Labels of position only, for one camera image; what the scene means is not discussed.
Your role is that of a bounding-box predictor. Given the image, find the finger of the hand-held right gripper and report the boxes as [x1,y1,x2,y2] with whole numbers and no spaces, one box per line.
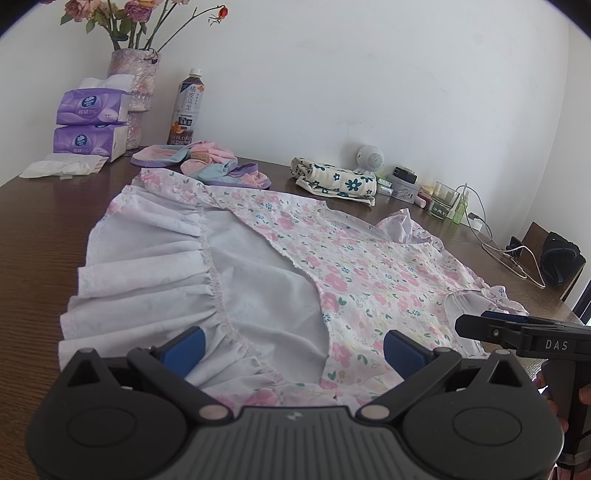
[480,309,532,325]
[454,314,525,355]

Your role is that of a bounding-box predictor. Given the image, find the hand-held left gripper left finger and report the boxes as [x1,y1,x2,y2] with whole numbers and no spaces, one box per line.
[65,326,232,423]

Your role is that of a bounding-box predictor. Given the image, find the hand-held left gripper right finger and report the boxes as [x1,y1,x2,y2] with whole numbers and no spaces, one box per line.
[356,329,526,423]

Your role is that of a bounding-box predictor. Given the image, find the pink floral dress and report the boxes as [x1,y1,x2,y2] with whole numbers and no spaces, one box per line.
[58,167,531,409]

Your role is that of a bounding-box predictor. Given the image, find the person's right hand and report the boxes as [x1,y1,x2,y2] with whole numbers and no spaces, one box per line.
[533,368,571,433]

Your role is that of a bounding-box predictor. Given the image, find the black phone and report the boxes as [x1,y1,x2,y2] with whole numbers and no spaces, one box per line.
[508,235,532,261]

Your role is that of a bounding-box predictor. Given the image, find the black bag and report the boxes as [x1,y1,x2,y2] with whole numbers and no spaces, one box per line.
[540,232,581,287]

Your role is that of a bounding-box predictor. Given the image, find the wooden chair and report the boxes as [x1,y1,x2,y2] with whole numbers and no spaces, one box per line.
[524,222,587,301]

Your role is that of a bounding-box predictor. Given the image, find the green spray bottle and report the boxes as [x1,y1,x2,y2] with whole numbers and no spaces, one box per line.
[452,187,471,225]

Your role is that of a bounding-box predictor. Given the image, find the clear drinking glass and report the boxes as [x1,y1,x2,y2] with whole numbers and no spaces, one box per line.
[427,181,461,220]

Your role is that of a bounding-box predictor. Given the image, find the grey printed tin box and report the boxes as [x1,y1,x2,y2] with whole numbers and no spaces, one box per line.
[390,178,422,202]

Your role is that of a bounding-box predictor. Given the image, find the folded cream teal-flower garment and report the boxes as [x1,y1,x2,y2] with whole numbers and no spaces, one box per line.
[290,157,377,206]

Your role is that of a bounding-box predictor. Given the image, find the pastel pink blue purple garment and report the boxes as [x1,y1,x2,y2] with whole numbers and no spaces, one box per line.
[180,141,273,190]

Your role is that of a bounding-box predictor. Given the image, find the white robot-shaped speaker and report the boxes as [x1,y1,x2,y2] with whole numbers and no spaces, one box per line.
[355,144,386,174]

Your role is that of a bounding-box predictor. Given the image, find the crumpled white tissue wrapper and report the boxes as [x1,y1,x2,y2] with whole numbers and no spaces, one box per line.
[19,154,109,179]

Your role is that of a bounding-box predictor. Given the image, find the tea bottle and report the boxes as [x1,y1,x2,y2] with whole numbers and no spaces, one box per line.
[167,68,205,147]

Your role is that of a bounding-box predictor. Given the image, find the opened purple tissue pack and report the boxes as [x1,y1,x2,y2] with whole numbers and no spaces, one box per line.
[55,74,136,126]

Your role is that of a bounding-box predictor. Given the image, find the pink mottled vase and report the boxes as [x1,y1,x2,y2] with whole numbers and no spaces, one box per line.
[107,48,161,151]

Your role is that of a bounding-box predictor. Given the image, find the dried rose bouquet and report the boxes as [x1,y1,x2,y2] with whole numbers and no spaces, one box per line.
[39,0,230,54]

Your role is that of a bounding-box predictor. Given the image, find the white charging cable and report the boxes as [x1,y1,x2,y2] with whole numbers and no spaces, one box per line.
[457,182,546,289]

